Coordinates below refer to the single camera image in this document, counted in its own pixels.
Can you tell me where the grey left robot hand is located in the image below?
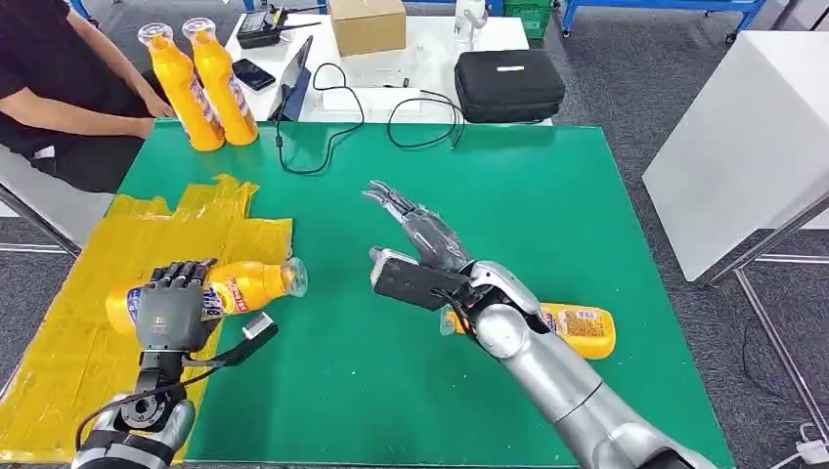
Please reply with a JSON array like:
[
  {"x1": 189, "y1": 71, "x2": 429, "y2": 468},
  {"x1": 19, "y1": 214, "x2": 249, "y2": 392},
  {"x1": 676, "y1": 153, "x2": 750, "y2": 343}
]
[{"x1": 134, "y1": 257, "x2": 225, "y2": 356}]

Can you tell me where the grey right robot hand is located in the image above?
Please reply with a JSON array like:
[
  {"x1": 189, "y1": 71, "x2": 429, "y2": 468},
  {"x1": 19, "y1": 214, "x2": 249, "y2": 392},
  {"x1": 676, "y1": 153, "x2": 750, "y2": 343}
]
[{"x1": 361, "y1": 180, "x2": 474, "y2": 274}]

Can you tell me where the orange drink bottle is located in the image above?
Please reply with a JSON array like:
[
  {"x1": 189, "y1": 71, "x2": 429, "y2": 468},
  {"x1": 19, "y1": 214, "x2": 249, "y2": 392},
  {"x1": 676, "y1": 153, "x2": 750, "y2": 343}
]
[
  {"x1": 105, "y1": 257, "x2": 310, "y2": 338},
  {"x1": 137, "y1": 22, "x2": 227, "y2": 152},
  {"x1": 439, "y1": 302, "x2": 618, "y2": 362},
  {"x1": 182, "y1": 17, "x2": 260, "y2": 147}
]

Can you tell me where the green table mat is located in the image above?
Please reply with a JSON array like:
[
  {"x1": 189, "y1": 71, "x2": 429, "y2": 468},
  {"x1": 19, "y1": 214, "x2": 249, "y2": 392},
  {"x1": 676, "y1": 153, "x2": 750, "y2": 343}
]
[{"x1": 116, "y1": 119, "x2": 736, "y2": 469}]

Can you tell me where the yellow plastic sheet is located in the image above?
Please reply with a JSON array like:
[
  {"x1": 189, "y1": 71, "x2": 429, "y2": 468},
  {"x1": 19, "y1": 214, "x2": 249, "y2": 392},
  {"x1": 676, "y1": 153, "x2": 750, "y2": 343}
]
[{"x1": 0, "y1": 173, "x2": 294, "y2": 466}]

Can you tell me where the flat white box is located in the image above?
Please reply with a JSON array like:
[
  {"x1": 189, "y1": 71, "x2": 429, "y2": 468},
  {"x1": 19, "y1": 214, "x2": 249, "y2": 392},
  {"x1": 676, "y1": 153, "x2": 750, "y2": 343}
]
[{"x1": 320, "y1": 87, "x2": 423, "y2": 120}]

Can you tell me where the white seat with metal legs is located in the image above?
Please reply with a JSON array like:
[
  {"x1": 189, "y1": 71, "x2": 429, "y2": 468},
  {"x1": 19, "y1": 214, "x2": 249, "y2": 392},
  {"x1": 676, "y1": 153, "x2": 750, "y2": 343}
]
[{"x1": 0, "y1": 145, "x2": 116, "y2": 257}]

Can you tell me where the black zipped carry case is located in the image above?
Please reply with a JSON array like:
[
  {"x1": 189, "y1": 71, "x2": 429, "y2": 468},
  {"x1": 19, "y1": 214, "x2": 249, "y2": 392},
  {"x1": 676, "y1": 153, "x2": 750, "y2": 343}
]
[{"x1": 453, "y1": 49, "x2": 568, "y2": 124}]

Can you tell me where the white desk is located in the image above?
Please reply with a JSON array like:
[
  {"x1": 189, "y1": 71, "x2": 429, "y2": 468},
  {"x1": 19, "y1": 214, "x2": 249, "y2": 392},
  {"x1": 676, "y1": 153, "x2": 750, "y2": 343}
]
[{"x1": 220, "y1": 16, "x2": 553, "y2": 126}]

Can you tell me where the dark tablet computer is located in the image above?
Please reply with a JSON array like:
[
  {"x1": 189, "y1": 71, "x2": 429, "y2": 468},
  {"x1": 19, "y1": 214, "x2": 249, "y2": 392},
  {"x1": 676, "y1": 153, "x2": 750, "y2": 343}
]
[{"x1": 267, "y1": 35, "x2": 315, "y2": 123}]

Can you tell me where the person's left hand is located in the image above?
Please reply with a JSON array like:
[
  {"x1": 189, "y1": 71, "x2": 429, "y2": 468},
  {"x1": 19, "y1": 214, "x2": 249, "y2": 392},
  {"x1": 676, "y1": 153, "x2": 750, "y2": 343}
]
[{"x1": 139, "y1": 90, "x2": 176, "y2": 120}]

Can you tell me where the brown cardboard box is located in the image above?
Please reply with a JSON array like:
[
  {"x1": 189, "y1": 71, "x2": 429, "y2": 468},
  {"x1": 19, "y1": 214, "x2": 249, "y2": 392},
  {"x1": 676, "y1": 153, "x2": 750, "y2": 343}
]
[{"x1": 327, "y1": 0, "x2": 408, "y2": 59}]

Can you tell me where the white plastic gadget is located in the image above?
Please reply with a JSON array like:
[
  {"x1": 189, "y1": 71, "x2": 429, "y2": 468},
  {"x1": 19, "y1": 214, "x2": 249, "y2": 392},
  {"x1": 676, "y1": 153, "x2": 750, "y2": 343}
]
[{"x1": 453, "y1": 0, "x2": 489, "y2": 47}]

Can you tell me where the green plastic crate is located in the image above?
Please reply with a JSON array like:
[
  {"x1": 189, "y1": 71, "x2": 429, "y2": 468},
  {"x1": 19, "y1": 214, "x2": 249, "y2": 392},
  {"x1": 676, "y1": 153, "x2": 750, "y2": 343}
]
[{"x1": 503, "y1": 0, "x2": 559, "y2": 40}]

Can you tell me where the black smartphone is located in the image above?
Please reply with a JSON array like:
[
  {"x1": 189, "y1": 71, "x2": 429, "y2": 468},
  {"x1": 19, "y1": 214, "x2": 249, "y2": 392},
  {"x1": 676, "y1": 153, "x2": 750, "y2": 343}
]
[{"x1": 232, "y1": 58, "x2": 278, "y2": 93}]

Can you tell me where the black radio with antennas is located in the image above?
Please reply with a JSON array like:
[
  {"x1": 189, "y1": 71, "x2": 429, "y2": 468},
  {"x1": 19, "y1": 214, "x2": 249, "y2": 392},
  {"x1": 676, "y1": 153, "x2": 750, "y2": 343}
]
[{"x1": 236, "y1": 5, "x2": 324, "y2": 51}]

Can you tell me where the person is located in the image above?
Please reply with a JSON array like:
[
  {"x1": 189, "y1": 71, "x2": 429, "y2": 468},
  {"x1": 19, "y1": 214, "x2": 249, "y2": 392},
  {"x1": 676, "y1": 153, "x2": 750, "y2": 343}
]
[{"x1": 0, "y1": 0, "x2": 176, "y2": 194}]

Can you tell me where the white table with metal legs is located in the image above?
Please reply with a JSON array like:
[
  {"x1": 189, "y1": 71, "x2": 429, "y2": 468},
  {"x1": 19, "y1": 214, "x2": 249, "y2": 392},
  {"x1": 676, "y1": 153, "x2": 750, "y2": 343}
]
[{"x1": 640, "y1": 28, "x2": 829, "y2": 442}]

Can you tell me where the white power adapter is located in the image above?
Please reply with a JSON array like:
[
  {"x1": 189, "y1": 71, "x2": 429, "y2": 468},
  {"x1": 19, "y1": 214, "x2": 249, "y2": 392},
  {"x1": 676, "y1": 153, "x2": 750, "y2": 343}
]
[{"x1": 776, "y1": 423, "x2": 829, "y2": 469}]

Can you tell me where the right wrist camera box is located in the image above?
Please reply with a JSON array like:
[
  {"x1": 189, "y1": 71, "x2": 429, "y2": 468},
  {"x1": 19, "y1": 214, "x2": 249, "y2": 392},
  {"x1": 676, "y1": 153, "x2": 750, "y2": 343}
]
[{"x1": 369, "y1": 245, "x2": 467, "y2": 314}]

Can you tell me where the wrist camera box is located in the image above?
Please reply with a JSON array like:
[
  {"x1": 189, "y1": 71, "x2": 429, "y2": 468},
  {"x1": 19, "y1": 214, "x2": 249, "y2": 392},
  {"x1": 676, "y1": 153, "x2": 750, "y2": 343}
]
[
  {"x1": 369, "y1": 245, "x2": 467, "y2": 314},
  {"x1": 184, "y1": 312, "x2": 280, "y2": 369}
]

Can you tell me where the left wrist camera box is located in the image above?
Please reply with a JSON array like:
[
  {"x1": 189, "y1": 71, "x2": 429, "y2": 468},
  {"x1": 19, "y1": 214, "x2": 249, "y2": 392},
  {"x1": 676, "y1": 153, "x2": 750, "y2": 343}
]
[{"x1": 184, "y1": 312, "x2": 280, "y2": 369}]

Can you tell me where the looped black cable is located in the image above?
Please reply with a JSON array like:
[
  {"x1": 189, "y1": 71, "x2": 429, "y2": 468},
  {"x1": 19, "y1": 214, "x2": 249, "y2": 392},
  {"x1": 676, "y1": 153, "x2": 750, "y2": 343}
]
[{"x1": 386, "y1": 89, "x2": 466, "y2": 151}]

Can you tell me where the long black cable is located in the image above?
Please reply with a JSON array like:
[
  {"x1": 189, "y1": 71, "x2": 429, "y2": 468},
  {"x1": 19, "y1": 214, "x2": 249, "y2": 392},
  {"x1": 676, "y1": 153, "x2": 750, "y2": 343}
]
[{"x1": 275, "y1": 62, "x2": 366, "y2": 176}]

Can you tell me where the blue metal rack frame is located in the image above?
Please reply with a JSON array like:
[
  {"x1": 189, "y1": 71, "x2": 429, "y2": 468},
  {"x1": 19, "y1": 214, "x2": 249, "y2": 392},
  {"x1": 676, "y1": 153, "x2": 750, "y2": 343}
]
[{"x1": 242, "y1": 0, "x2": 507, "y2": 18}]

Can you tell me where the blue metal cart frame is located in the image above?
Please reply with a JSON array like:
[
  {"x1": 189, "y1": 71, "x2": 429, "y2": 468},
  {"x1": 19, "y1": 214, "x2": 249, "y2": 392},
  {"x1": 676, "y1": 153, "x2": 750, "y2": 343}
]
[{"x1": 561, "y1": 0, "x2": 772, "y2": 45}]

